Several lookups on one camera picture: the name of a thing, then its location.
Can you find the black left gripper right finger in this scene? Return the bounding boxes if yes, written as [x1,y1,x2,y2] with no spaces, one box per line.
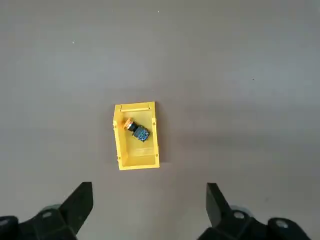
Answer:
[198,182,312,240]

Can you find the blue bottle with orange cap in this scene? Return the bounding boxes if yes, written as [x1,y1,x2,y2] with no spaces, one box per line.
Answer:
[124,118,151,144]

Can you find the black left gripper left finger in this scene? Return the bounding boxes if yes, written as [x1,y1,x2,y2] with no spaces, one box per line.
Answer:
[0,181,94,240]

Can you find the yellow plastic storage box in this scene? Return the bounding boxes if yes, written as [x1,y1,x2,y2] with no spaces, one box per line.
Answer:
[111,101,161,172]

